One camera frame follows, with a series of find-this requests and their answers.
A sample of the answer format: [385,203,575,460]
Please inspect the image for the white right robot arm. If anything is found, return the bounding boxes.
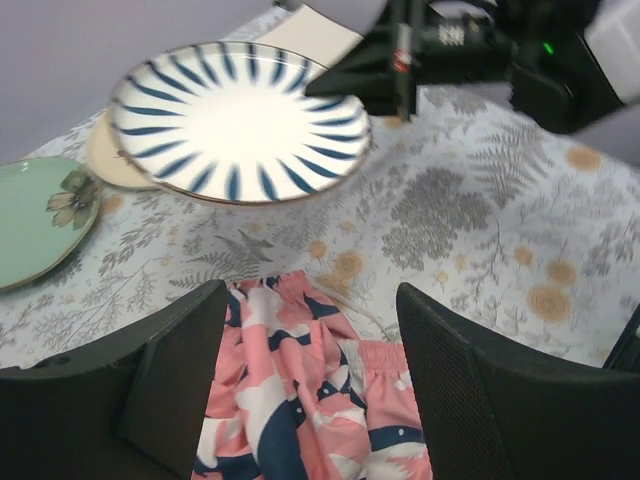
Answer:
[305,1,639,134]

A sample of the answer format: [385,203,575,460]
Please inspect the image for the mint green flower plate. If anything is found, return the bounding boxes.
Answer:
[1,157,101,291]

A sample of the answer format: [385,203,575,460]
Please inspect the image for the pink navy patterned shorts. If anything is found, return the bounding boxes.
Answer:
[193,272,433,480]

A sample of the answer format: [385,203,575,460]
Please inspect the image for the blue striped white plate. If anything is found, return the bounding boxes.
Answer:
[109,41,371,206]

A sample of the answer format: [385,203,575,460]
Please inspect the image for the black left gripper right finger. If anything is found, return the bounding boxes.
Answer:
[396,283,639,479]

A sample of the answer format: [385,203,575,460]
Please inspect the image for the black wire dish rack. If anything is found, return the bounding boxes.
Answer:
[603,305,640,373]

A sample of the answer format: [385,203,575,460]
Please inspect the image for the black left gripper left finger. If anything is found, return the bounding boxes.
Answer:
[1,280,227,479]

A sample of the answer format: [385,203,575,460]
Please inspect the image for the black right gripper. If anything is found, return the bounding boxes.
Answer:
[305,1,623,133]

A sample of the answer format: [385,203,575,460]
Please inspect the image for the white square black-rimmed plate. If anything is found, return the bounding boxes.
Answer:
[256,5,362,68]

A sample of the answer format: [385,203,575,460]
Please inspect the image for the floral table mat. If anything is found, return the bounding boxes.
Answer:
[1,87,639,368]

